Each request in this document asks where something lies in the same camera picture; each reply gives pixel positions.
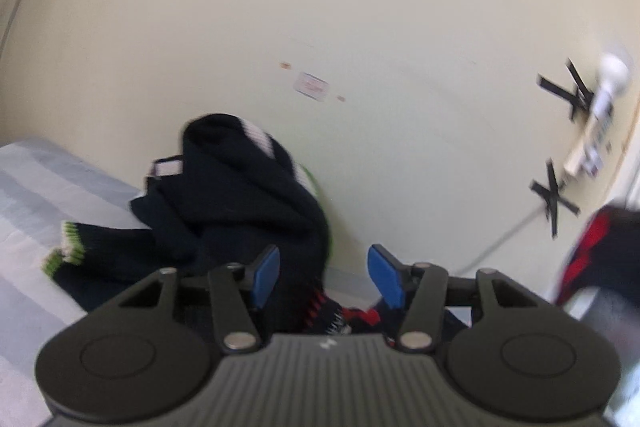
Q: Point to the black sweater with green cuffs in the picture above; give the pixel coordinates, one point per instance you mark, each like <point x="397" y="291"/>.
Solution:
<point x="240" y="212"/>

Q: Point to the black tape cross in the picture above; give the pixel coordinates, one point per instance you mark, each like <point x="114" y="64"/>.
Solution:
<point x="570" y="93"/>
<point x="552" y="199"/>

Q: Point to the small white wall sticker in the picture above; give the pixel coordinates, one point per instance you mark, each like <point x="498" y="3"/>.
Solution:
<point x="311" y="86"/>

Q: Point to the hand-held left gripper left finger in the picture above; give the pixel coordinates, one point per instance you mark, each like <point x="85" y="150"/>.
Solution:
<point x="265" y="279"/>

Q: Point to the white wall lamp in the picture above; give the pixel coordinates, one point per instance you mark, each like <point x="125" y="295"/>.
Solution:
<point x="602" y="99"/>

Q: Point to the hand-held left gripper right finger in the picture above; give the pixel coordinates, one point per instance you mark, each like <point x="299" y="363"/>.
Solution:
<point x="385" y="277"/>

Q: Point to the red and black striped cloth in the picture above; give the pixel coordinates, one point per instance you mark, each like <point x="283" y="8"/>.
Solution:
<point x="600" y="252"/>

